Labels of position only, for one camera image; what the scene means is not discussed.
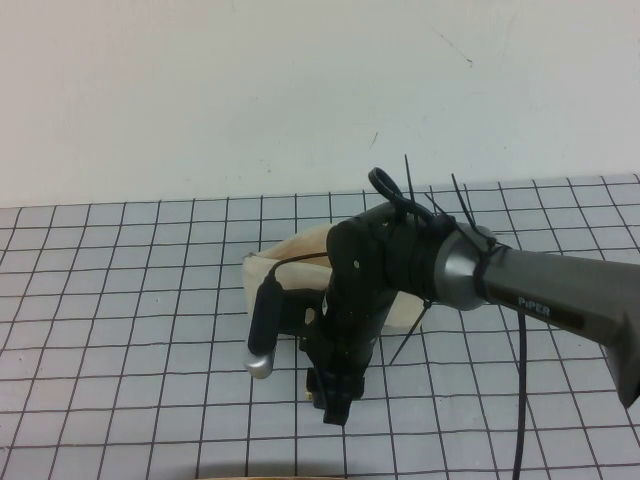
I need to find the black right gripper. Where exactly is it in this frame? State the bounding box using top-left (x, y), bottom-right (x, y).
top-left (298, 292), bottom-right (397, 427)

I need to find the cream fabric pencil case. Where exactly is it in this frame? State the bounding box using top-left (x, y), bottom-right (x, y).
top-left (240, 222), bottom-right (427, 342)

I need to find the black zip tie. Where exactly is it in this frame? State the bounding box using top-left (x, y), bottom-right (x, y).
top-left (389, 298), bottom-right (432, 367)
top-left (448, 172), bottom-right (499, 249)
top-left (402, 154), bottom-right (418, 216)

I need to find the blue grid tablecloth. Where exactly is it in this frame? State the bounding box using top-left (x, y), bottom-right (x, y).
top-left (0, 172), bottom-right (640, 480)

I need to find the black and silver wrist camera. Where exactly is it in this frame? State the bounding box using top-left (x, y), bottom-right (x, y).
top-left (243, 276), bottom-right (284, 382)

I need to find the thin black camera cable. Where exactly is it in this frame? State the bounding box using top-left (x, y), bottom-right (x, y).
top-left (268, 251), bottom-right (332, 282)

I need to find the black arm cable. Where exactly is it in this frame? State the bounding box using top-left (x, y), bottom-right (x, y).
top-left (367, 167), bottom-right (529, 480)

